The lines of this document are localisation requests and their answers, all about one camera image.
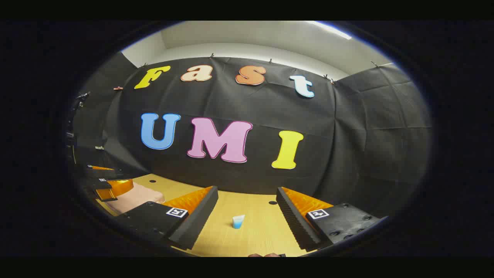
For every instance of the pink suitcase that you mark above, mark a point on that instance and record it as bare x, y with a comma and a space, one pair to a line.
135, 197

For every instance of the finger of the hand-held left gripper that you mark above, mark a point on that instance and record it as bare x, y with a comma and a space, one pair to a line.
106, 195
98, 173

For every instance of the black backdrop cloth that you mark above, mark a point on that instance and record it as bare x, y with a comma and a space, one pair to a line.
347, 135

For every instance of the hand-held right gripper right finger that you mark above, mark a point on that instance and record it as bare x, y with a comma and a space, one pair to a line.
293, 220

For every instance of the blue and white skincare tube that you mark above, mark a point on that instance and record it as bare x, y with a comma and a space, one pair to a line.
238, 222

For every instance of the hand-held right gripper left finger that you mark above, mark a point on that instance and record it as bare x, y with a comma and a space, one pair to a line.
197, 216

